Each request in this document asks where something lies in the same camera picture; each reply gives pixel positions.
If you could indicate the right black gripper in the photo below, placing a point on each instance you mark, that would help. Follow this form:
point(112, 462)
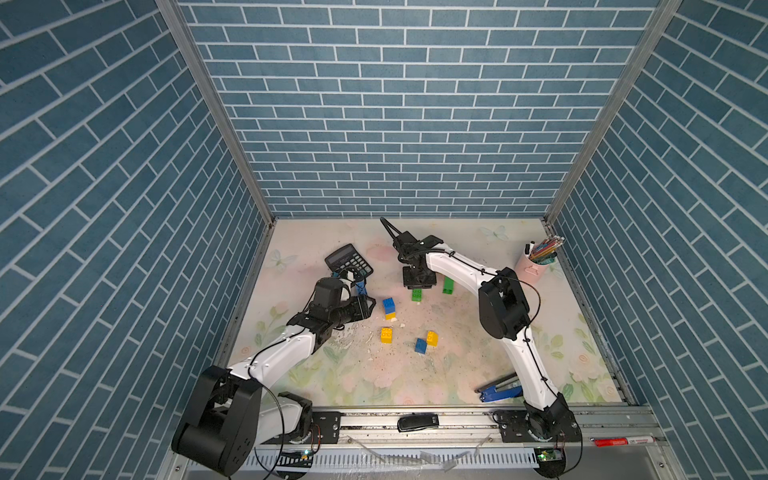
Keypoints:
point(428, 284)

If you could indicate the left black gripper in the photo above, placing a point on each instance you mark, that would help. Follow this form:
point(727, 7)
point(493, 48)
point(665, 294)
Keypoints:
point(360, 311)

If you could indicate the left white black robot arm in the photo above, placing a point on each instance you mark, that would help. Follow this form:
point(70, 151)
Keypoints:
point(232, 410)

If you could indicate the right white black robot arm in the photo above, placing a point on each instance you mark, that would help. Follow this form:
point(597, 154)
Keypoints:
point(504, 313)

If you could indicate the black desk calculator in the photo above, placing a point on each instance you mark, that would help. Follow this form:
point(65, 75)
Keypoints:
point(347, 263)

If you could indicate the black usb dongle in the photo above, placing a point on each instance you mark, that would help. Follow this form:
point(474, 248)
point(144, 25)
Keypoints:
point(417, 422)

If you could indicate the pink pencil cup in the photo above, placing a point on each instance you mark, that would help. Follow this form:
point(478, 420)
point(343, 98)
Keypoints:
point(528, 271)

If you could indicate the coloured pencils bundle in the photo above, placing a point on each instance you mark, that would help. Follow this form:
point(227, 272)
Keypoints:
point(545, 252)

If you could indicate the blue black stapler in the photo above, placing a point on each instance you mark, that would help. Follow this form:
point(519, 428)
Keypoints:
point(506, 387)

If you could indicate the red marker pen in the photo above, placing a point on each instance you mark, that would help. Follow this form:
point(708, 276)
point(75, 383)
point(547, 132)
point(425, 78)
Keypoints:
point(623, 441)

